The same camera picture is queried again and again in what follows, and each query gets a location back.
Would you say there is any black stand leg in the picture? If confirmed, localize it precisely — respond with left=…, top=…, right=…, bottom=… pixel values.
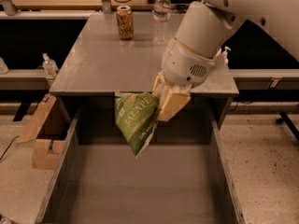
left=276, top=112, right=299, bottom=141

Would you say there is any green jalapeno chip bag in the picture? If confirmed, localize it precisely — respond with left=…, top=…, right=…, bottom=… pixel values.
left=115, top=91, right=159, bottom=157

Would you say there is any grey cabinet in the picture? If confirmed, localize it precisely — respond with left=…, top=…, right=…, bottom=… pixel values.
left=49, top=12, right=240, bottom=130

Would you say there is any clear plastic water bottle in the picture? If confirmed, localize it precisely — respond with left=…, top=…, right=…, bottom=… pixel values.
left=153, top=0, right=171, bottom=45

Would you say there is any white pump bottle right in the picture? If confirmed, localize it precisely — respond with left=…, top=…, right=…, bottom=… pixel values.
left=221, top=46, right=231, bottom=65

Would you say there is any clear sanitizer bottle left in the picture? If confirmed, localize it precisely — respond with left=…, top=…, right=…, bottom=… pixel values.
left=42, top=53, right=59, bottom=77

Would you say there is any open grey drawer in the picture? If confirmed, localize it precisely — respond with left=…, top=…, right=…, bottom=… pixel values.
left=36, top=104, right=245, bottom=224

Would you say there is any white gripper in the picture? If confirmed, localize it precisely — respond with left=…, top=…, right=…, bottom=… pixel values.
left=152, top=38, right=221, bottom=121

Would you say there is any open cardboard box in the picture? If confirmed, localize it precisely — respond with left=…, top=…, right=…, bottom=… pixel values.
left=16, top=94, right=69, bottom=170

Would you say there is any patterned drink can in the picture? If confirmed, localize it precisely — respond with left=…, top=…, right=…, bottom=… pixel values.
left=116, top=6, right=134, bottom=40

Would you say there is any black floor cable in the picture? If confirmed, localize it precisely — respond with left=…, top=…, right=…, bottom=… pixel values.
left=0, top=135, right=21, bottom=162

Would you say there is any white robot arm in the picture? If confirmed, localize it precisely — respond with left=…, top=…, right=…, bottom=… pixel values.
left=153, top=0, right=299, bottom=121

